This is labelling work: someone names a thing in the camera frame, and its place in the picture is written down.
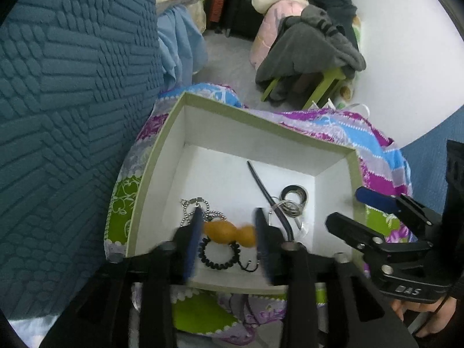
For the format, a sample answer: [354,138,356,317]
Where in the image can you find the orange gourd-shaped pendant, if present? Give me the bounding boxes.
[203,220,256,248]

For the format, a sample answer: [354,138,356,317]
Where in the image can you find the silver hoop ring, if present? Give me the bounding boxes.
[270,196,305,226]

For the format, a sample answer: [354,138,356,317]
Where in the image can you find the person's right hand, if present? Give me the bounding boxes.
[390,296,458,338]

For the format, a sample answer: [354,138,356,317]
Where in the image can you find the black hair stick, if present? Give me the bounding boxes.
[247,160,294,241]

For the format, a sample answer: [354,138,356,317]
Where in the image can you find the colourful striped floral cloth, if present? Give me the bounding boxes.
[104,84,412,346]

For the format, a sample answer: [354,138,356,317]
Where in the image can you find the blue quilted right cushion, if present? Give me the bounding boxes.
[401,107,464,214]

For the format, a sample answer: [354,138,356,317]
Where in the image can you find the blue quilted cushion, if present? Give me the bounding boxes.
[1,0,163,320]
[401,107,464,214]

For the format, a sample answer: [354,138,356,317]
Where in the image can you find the black patterned bangle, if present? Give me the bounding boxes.
[279,185,308,206]

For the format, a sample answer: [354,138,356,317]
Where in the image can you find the green white cardboard box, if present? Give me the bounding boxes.
[124,92,367,296]

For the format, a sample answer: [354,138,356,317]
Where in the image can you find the green plastic stool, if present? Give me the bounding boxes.
[260,68,348,110]

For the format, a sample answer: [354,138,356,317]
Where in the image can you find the light blue bedsheet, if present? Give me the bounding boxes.
[157,5,208,90]

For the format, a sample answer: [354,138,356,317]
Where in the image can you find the grey blanket on stool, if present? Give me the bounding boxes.
[255,5,367,85]

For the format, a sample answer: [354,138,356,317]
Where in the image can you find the blue quilted left cushion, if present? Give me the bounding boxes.
[1,0,163,320]

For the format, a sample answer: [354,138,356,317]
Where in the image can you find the silver ball chain necklace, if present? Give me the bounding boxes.
[179,196,227,230]

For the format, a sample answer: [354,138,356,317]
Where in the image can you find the black spiral hair tie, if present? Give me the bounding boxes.
[198,236,243,270]

